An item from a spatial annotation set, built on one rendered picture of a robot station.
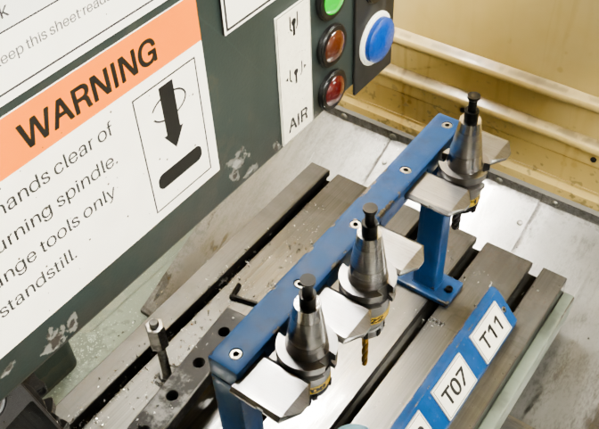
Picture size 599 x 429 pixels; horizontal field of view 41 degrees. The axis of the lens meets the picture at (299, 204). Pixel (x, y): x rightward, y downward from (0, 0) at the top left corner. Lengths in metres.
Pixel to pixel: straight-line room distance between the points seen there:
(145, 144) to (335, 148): 1.27
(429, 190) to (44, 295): 0.67
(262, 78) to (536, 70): 0.98
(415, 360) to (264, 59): 0.83
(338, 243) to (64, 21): 0.62
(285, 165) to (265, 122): 1.19
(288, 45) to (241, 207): 1.21
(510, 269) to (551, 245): 0.18
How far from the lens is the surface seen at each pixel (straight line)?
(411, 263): 0.89
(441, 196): 0.97
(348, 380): 1.17
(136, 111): 0.36
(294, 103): 0.46
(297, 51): 0.45
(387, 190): 0.95
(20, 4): 0.30
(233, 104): 0.42
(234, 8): 0.39
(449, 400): 1.13
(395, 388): 1.17
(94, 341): 1.62
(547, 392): 1.41
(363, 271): 0.83
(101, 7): 0.33
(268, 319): 0.83
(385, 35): 0.52
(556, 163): 1.47
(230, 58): 0.40
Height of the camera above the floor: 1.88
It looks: 45 degrees down
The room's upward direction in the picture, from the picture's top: 3 degrees counter-clockwise
